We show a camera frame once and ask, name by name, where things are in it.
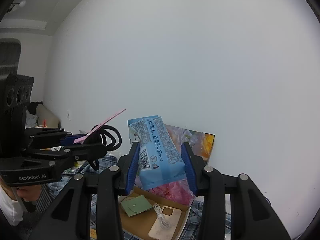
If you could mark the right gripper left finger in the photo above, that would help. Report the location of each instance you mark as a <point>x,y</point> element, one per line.
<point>68,216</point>

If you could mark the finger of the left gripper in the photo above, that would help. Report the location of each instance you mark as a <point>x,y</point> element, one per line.
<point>50,136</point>
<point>68,155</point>

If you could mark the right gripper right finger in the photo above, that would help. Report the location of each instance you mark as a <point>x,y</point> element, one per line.
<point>252,216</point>

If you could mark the black hair ties pink card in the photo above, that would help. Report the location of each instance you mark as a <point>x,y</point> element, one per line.
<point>100,140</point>

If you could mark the green snap pouch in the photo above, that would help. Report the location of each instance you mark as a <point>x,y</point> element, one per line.
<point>139,205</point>

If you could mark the beige phone case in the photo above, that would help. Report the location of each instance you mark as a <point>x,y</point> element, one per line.
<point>165,225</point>

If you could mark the blue tissue packet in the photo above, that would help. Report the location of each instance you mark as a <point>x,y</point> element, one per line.
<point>159,160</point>

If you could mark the gold blue cigarette pack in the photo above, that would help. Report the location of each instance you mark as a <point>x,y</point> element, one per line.
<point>93,234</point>

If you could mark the tan round vented pad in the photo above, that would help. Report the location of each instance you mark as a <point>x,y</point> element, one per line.
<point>127,200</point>

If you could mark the person left hand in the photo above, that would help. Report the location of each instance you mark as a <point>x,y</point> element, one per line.
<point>29,193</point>

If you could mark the black white striped cloth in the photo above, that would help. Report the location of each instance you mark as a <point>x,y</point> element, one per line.
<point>44,200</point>

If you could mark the cardboard box with floral lid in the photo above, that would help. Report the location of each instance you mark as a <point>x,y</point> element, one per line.
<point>178,191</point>

